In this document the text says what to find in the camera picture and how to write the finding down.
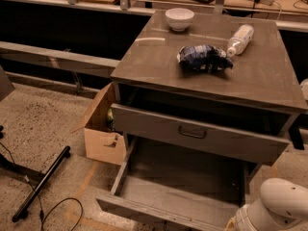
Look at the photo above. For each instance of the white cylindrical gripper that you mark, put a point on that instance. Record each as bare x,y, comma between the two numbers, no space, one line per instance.
241,218

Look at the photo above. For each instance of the grey drawer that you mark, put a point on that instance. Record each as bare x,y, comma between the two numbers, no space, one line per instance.
202,136
177,188

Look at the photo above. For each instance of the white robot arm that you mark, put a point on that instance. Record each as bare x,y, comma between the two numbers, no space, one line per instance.
281,205

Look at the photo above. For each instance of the grey top drawer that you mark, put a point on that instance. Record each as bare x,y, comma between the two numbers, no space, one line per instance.
202,136

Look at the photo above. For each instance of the grey drawer cabinet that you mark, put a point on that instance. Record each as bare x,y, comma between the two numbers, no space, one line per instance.
259,93

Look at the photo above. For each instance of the cardboard box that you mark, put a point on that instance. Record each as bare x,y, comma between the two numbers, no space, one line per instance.
101,143

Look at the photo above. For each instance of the green item in box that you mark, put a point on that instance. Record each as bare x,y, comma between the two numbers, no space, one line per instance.
110,120

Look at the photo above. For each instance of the blue crumpled chip bag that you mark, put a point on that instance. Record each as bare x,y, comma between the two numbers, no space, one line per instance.
205,58

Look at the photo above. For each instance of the clear plastic bottle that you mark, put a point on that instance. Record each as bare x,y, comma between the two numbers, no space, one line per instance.
240,40

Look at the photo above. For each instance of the black metal bar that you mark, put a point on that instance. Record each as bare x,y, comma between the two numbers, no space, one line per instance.
40,180

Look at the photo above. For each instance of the white ceramic bowl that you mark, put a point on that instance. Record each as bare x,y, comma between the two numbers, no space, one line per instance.
179,19

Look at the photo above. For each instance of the grey metal rail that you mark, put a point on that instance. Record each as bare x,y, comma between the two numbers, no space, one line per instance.
96,66

